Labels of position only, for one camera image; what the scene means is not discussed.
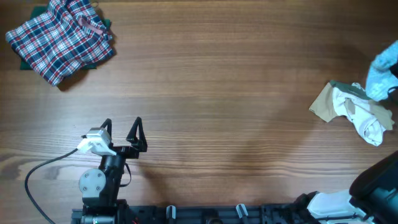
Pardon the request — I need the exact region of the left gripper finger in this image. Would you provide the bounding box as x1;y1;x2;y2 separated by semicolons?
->
100;118;112;137
126;117;146;146

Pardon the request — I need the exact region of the light blue striped cloth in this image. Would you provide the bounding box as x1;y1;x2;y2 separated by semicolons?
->
365;41;397;101

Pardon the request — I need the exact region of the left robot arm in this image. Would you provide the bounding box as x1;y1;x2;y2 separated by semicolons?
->
71;117;147;224

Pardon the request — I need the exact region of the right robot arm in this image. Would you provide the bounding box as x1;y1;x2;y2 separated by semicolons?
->
292;152;397;224

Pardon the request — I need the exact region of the plaid red blue cloth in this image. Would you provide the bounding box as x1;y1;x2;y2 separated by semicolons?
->
6;0;114;86

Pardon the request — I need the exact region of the dark green folded cloth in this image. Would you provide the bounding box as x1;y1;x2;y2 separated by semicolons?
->
19;6;111;70

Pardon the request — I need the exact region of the beige white crumpled garment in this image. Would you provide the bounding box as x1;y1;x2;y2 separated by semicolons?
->
309;80;395;146

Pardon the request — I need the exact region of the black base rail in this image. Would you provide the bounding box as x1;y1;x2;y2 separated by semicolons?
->
71;204;317;224

